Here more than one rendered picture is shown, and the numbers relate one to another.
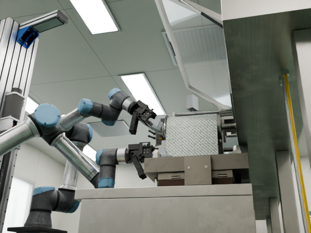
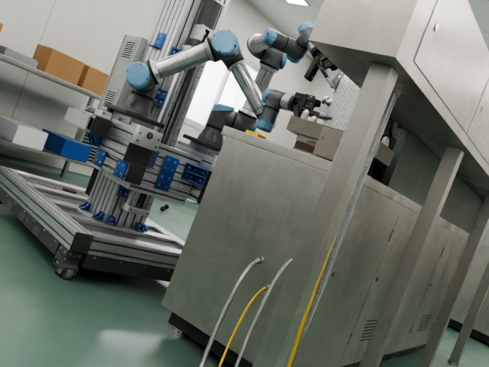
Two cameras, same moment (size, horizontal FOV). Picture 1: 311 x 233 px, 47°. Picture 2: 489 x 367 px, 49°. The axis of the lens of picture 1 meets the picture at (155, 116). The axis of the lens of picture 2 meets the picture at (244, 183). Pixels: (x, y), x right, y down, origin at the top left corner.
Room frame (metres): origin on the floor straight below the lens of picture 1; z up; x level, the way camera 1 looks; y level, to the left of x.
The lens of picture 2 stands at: (-0.70, -0.59, 0.76)
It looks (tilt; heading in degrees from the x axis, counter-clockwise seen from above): 2 degrees down; 19
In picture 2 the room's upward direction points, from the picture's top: 21 degrees clockwise
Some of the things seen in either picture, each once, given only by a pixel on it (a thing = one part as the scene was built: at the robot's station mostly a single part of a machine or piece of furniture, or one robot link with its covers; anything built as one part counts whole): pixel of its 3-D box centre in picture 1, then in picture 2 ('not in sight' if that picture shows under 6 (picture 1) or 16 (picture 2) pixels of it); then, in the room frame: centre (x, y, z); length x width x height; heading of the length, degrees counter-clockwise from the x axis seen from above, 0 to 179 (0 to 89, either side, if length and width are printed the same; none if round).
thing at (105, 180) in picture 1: (106, 178); (267, 119); (1.64, 0.22, 1.01); 0.11 x 0.08 x 0.11; 16
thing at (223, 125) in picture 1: (229, 125); not in sight; (1.54, -0.35, 1.25); 0.07 x 0.04 x 0.04; 75
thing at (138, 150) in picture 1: (140, 153); (304, 105); (1.59, 0.06, 1.12); 0.12 x 0.08 x 0.09; 75
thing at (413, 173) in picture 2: (249, 213); (453, 200); (2.56, -0.68, 1.02); 2.24 x 0.04 x 0.24; 165
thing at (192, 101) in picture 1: (191, 103); not in sight; (2.14, -0.24, 1.66); 0.07 x 0.07 x 0.10; 51
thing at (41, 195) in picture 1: (44, 198); (222, 116); (2.03, 0.61, 0.98); 0.13 x 0.12 x 0.14; 126
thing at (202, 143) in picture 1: (191, 152); (351, 119); (1.52, -0.17, 1.11); 0.23 x 0.01 x 0.18; 75
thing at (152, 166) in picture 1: (197, 168); (339, 140); (1.40, -0.17, 1.00); 0.40 x 0.16 x 0.06; 75
